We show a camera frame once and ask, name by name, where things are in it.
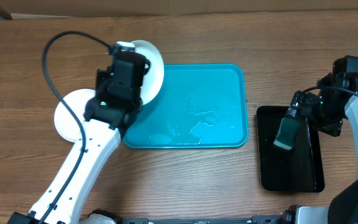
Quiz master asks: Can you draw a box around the green scouring sponge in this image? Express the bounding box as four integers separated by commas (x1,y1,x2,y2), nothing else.
273,117,300,150

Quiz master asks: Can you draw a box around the white plate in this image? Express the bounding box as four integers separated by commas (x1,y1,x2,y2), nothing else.
132,40,164,105
54,89,95,142

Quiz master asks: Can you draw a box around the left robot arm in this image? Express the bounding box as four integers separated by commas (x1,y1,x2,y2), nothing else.
8,89,124,223

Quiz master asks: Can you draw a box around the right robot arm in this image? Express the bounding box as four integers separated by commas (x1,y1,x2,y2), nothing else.
273,85,358,223

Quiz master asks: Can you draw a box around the black water tray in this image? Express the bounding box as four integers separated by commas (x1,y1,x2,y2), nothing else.
256,106,325,192

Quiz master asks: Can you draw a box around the teal plastic tray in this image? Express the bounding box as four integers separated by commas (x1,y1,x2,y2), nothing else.
124,63,249,149

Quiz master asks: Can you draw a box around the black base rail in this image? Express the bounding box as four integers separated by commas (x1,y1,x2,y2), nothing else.
85,210,291,224

